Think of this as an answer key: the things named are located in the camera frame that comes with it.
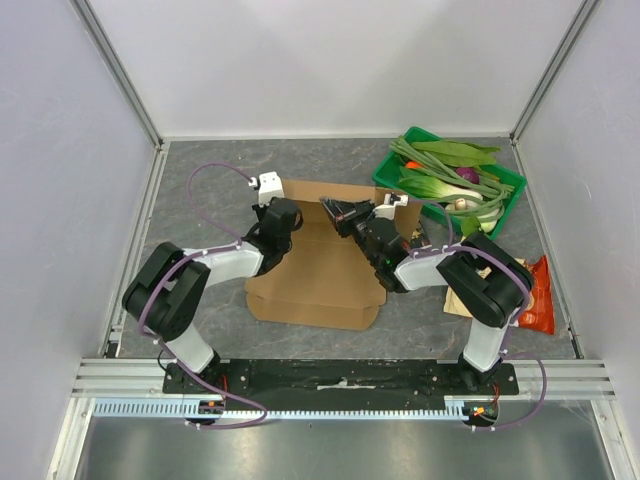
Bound green long beans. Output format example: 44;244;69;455
390;136;514;210

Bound white mushroom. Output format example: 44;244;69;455
445;198;481;212

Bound white slotted cable duct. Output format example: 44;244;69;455
92;398;469;422

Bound green leafy vegetables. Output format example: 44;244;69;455
410;140;501;167

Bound red chip bag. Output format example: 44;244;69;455
517;256;556;336

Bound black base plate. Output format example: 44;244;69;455
162;357;521;412

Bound red onion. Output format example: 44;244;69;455
455;167;480;184

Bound green plastic tray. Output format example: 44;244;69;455
372;126;527;239

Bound beige paper bag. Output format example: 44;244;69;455
443;258;534;318

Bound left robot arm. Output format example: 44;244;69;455
122;198;303;393

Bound brown cardboard box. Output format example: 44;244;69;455
244;178;422;332

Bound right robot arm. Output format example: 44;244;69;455
320;193;534;394

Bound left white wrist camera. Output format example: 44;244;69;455
248;171;285;207

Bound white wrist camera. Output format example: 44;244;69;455
373;192;409;221
248;171;285;207

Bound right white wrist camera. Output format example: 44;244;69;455
373;192;409;221

